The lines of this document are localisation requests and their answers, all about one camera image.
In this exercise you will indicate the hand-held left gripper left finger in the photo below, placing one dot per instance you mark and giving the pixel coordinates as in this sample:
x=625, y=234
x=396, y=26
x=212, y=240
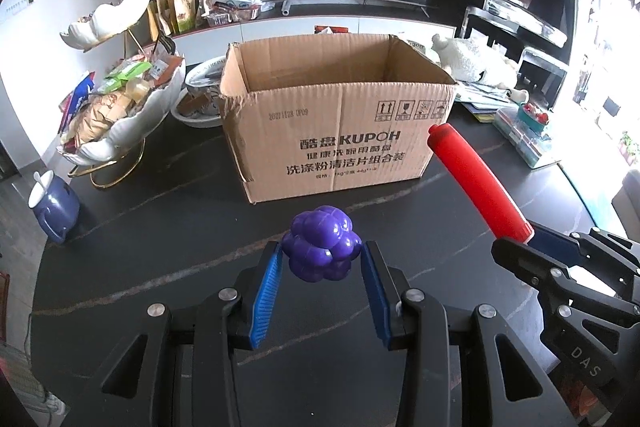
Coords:
x=265, y=292

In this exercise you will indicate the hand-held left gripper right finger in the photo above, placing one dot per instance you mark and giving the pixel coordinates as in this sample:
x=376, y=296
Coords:
x=375, y=292

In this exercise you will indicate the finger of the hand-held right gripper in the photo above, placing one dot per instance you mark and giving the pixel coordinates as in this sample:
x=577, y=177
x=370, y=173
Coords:
x=525, y=262
x=552, y=239

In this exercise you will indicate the purple grape toy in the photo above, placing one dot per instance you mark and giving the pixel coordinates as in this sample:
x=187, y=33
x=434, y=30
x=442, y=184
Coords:
x=320, y=242

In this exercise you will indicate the red hand air pump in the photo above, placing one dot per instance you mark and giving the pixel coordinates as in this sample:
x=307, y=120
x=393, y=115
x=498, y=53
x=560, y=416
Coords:
x=475, y=182

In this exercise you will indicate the brown cardboard box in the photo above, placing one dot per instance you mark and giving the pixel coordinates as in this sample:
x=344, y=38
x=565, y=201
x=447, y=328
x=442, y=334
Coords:
x=340, y=157

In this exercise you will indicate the black marble desktop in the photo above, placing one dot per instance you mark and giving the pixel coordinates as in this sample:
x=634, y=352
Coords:
x=165, y=227

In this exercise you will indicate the stack of books and boxes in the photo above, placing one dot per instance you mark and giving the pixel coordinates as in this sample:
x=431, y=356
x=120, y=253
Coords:
x=525, y=142

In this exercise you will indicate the green and red toy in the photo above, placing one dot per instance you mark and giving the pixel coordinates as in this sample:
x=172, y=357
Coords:
x=534, y=114

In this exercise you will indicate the small white figurine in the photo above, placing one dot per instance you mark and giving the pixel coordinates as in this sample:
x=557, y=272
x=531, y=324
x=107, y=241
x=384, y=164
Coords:
x=519, y=95

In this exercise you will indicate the clear acrylic box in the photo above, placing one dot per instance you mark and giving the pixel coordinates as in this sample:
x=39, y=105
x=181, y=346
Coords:
x=542, y=72

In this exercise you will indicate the floral ceramic basin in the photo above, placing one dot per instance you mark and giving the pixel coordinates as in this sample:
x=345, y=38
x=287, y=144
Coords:
x=195, y=119

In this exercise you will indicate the white plush toy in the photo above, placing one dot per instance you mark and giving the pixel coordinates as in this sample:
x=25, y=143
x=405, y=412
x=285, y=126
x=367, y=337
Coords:
x=470, y=59

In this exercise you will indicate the white two-tier snack stand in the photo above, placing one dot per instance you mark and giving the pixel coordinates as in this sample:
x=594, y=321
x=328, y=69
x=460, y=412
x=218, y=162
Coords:
x=125, y=127

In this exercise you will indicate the blue ceramic mug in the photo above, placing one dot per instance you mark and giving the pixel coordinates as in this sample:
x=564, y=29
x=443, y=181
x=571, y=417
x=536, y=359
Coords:
x=57, y=212

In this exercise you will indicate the white patterned bowl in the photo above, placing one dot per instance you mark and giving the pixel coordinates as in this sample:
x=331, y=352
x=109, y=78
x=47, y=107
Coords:
x=200, y=74

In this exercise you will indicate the pile of snack packets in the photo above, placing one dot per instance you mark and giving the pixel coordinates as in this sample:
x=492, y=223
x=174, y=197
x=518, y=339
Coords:
x=100, y=117

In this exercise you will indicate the white spoon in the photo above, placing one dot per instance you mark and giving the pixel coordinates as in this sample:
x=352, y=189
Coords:
x=38, y=181

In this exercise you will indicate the white sideboard cabinet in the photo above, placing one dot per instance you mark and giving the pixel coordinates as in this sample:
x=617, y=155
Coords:
x=280, y=29

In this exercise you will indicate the small red box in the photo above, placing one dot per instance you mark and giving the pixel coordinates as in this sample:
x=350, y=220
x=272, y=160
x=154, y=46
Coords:
x=332, y=30

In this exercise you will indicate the blue snack packet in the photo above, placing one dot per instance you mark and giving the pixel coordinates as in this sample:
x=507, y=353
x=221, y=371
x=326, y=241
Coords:
x=80, y=94

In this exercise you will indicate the foil food trays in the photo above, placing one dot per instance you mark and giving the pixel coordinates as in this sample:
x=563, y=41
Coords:
x=235, y=14

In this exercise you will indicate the short white tube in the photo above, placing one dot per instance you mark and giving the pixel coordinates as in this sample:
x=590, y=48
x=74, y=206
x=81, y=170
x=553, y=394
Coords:
x=286, y=7

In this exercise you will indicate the standing snack pouches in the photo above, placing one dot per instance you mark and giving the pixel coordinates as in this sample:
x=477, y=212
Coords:
x=185, y=7

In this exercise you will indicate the white wall socket strip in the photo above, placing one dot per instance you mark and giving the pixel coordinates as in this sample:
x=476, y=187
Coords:
x=17, y=7

